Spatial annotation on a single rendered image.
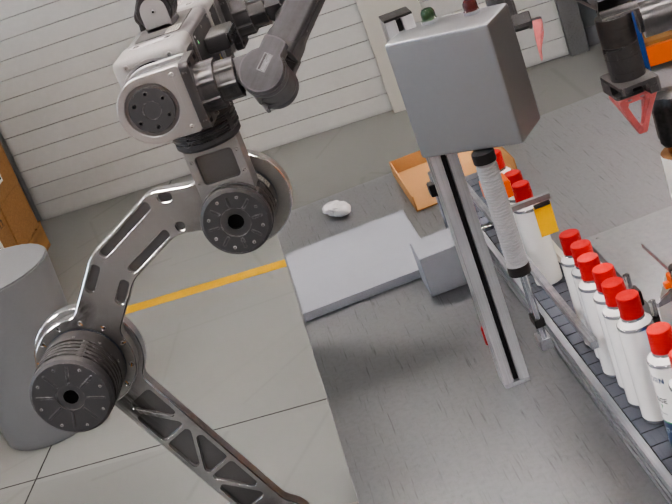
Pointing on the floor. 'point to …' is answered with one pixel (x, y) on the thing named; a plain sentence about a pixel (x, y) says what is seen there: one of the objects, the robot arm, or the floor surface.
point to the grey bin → (25, 341)
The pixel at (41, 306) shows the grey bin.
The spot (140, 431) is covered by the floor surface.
